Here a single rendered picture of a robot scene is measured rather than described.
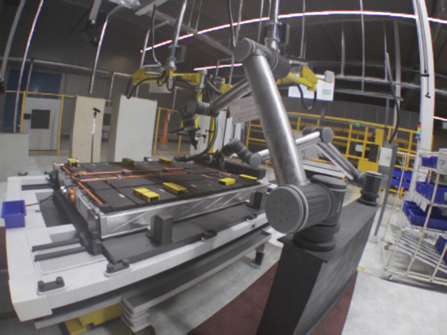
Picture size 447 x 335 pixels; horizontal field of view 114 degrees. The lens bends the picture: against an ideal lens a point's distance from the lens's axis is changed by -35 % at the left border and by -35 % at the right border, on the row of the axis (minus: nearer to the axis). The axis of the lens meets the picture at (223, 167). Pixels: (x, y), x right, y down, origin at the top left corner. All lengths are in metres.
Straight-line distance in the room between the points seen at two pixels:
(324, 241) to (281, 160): 0.49
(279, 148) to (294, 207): 0.27
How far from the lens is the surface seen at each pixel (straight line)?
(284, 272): 1.30
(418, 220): 3.08
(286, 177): 0.94
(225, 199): 1.59
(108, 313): 1.75
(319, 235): 1.17
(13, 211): 1.54
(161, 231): 1.03
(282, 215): 0.90
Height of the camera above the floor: 1.40
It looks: 9 degrees down
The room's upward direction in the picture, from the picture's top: 8 degrees clockwise
